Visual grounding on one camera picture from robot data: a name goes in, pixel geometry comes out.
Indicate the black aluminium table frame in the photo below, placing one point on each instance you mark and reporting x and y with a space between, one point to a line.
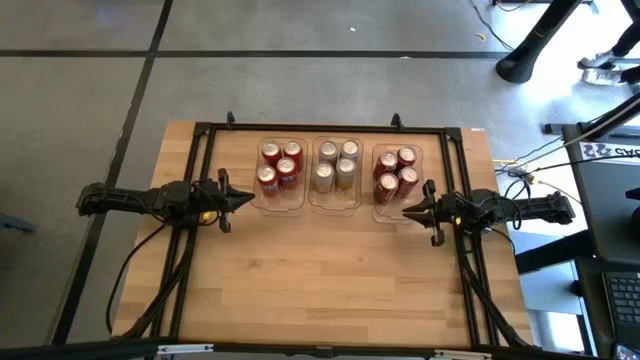
360 128

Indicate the black side desk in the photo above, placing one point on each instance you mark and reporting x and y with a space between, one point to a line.
610 215

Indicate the white orange soda can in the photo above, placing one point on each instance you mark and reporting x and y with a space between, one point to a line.
350 148
323 172
345 169
328 150

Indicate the grey furniture foot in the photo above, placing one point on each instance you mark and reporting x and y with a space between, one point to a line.
15 223

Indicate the silver frame bracket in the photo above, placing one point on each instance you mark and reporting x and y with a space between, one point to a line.
462 354
185 348

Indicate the clear plastic bin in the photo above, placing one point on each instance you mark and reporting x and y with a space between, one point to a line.
280 205
335 205
400 212

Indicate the black floor stand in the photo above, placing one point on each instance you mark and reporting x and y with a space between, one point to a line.
520 65

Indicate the black diagonal bar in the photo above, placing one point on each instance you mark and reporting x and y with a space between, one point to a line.
625 107

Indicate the person's shoe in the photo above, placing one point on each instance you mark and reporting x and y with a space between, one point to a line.
597 61
602 76

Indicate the white printed label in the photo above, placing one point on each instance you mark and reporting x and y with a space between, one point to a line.
607 150

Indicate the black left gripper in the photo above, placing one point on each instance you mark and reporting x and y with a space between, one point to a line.
206 197

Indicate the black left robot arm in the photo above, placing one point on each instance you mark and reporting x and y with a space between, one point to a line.
120 200

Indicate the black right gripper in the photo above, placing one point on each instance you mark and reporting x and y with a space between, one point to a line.
452 212

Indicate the black laptop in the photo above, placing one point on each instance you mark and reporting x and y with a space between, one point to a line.
625 300

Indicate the yellow floor scrap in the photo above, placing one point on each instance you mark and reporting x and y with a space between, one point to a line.
481 36

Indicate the red Fanta can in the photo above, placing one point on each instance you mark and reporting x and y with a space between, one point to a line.
271 151
287 170
293 150
267 176

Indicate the black clamp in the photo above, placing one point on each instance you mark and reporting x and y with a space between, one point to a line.
396 120
230 120

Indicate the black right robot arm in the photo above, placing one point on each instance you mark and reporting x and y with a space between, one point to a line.
535 210

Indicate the person's leg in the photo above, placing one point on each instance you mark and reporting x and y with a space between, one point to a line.
631 75
631 35

